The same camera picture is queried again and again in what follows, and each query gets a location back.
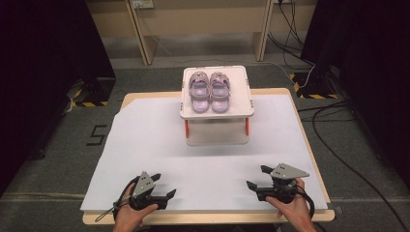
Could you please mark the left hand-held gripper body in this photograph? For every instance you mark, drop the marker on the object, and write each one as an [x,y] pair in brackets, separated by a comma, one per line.
[143,186]

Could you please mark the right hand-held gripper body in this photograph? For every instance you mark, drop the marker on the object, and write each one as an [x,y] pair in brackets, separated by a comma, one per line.
[286,172]

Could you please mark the pink child sandal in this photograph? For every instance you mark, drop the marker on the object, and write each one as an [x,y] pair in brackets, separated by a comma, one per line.
[220,93]
[199,93]

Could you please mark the person's left hand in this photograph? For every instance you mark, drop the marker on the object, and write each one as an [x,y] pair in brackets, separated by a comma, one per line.
[130,216]

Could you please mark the person's right hand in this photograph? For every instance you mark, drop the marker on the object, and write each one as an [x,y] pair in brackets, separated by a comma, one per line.
[295,212]

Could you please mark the white table cover sheet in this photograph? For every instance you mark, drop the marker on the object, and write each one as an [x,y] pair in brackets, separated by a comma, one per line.
[206,174]

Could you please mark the black yellow striped stand base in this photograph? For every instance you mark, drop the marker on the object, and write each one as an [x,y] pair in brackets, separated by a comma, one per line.
[314,87]
[93,92]

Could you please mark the black curtain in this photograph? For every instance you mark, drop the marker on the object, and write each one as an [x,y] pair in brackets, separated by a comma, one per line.
[370,64]
[48,80]

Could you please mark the beige wooden desk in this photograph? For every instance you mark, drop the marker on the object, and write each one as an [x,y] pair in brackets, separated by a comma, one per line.
[199,19]

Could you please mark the white wall socket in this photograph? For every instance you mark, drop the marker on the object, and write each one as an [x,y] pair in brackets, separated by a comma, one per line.
[142,4]

